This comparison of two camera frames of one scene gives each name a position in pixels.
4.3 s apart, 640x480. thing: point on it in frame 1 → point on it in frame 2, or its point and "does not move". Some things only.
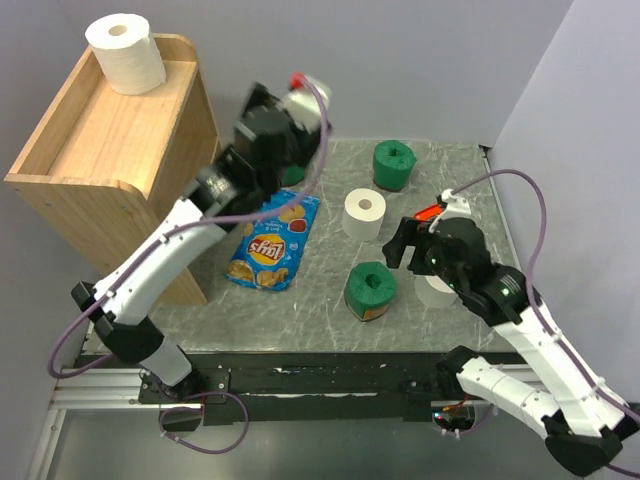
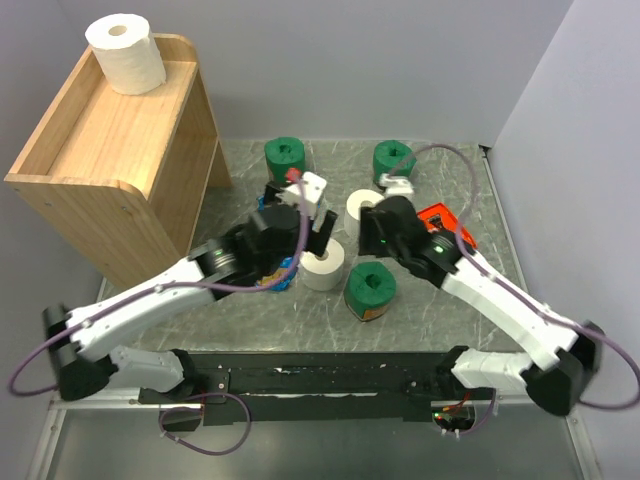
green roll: (393, 162) does not move
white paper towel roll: (126, 48) does not move
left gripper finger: (260, 96) → (316, 241)
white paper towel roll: (363, 214) does not move
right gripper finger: (406, 236) → (368, 238)
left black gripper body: (288, 163) → (304, 220)
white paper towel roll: (434, 292) → (322, 272)
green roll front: (368, 289) does not move
